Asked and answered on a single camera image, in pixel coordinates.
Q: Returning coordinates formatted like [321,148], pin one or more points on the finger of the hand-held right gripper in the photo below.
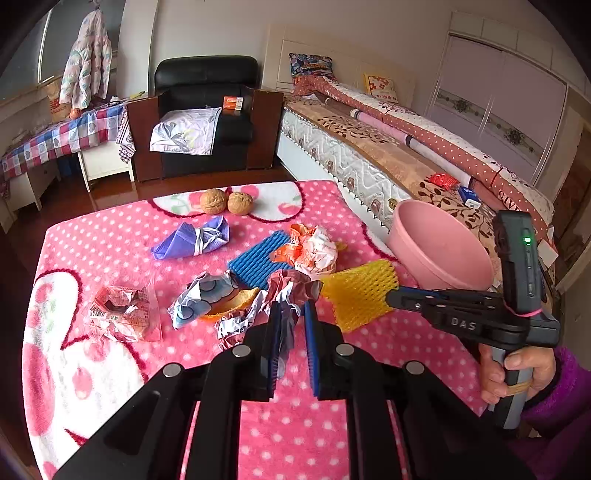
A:
[415,297]

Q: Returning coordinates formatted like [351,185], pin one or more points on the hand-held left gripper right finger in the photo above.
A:
[310,350]

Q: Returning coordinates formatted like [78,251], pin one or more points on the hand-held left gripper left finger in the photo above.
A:
[275,341]

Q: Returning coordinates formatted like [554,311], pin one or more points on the pink plastic basin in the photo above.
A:
[425,249]

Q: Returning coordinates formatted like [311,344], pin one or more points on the yellow foam fruit net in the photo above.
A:
[360,290]

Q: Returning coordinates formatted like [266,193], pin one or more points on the maroon silver wrapper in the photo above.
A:
[284,286]

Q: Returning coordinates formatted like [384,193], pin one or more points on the orange peel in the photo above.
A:
[235,300]

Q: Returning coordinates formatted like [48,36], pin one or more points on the blue white wrapper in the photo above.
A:
[198,295]

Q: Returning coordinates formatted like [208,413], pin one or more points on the orange white wrapper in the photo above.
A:
[318,251]

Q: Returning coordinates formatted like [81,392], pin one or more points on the clear red-print wrapper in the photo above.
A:
[120,309]

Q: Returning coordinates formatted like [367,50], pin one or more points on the person's right forearm purple sleeve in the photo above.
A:
[563,415]

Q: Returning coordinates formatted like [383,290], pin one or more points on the person's right hand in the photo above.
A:
[538,364]

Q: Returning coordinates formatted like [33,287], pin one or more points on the blue foam fruit net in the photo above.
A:
[254,265]

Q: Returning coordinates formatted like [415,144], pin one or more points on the small blue box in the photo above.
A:
[468,194]

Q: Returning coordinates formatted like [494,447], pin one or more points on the red snack packet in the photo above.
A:
[442,181]

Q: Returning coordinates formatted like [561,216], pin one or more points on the purple crumpled wrapper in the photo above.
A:
[184,240]

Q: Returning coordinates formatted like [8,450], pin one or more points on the walnut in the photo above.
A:
[240,203]
[212,201]

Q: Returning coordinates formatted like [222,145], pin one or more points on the red dotted quilt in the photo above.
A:
[438,129]

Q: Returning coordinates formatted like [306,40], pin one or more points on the bed with patterned bedding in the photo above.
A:
[369,138]

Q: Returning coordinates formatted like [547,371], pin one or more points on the rolled pink mat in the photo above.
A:
[383,127]

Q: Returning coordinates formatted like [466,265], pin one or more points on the white wardrobe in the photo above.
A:
[498,83]

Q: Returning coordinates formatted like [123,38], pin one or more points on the white quilted mattress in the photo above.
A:
[323,143]

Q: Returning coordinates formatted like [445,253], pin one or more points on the yellow floral pillow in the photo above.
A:
[381,87]

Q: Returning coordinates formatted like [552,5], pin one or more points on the white floral cushion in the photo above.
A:
[184,131]

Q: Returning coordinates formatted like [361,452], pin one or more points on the small orange box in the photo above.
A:
[232,103]

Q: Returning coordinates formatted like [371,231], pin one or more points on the white bedside cabinet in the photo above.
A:
[106,161]

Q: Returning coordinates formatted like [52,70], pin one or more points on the patterned hanging cloth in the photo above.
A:
[124,136]

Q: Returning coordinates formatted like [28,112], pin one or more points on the colourful cartoon pillow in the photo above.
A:
[310,64]

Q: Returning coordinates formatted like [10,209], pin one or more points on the cream bed headboard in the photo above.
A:
[323,50]

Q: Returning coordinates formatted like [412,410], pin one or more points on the black leather armchair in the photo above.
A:
[203,74]

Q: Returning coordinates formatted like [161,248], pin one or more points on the white desk drawer unit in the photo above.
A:
[34,182]

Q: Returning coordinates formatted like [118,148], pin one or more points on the checkered cloth side table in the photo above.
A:
[60,136]

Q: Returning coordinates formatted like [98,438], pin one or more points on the orange fruit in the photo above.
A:
[75,113]

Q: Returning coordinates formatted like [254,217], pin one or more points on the beige bag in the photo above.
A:
[57,99]

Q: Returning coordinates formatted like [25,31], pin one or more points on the hanging patterned padded jacket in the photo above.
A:
[85,60]

